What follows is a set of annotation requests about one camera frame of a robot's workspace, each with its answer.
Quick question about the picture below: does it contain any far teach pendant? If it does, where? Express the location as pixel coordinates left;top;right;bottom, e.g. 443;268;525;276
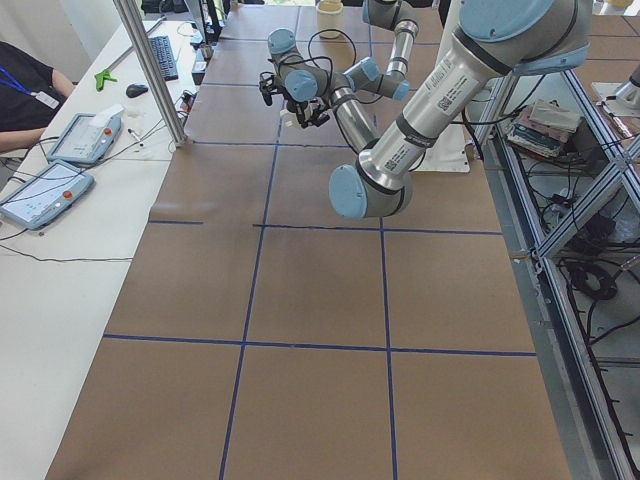
46;113;122;167

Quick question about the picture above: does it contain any white oval bin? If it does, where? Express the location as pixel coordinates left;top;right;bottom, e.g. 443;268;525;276
316;0;343;39

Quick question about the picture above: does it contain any near teach pendant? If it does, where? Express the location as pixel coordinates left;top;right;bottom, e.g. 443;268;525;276
1;160;95;230

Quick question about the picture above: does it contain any aluminium frame rack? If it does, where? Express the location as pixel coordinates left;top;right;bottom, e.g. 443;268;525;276
469;71;639;479

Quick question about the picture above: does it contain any green clamp tool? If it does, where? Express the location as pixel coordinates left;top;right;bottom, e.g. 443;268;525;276
94;69;117;92

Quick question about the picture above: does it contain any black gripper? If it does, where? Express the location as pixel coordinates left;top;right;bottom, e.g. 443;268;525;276
287;99;330;129

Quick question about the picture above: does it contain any white paper slip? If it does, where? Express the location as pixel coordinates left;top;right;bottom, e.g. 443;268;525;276
89;103;124;128

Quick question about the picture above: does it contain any teach pendant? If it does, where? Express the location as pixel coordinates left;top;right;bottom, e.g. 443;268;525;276
46;113;122;167
1;160;95;230

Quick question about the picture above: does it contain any black keyboard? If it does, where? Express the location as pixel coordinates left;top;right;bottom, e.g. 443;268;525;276
149;35;179;81

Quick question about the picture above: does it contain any black marker pen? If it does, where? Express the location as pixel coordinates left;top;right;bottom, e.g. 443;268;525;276
127;128;144;147

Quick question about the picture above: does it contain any stack of magazines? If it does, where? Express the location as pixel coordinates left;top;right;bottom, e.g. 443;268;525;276
506;100;582;158

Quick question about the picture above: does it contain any aluminium frame post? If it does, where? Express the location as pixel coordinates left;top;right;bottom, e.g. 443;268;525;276
113;0;187;147

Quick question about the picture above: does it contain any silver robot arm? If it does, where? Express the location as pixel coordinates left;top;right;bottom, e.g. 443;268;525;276
267;1;592;219
259;1;419;105

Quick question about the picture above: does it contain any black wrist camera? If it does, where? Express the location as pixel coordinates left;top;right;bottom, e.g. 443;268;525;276
259;72;281;106

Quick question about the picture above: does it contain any black computer mouse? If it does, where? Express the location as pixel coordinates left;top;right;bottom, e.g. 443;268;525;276
125;84;149;99

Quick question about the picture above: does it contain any person in black shirt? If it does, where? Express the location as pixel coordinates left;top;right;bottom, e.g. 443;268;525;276
1;41;75;153

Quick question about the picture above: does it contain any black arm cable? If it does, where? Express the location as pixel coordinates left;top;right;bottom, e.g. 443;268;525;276
305;28;359;71

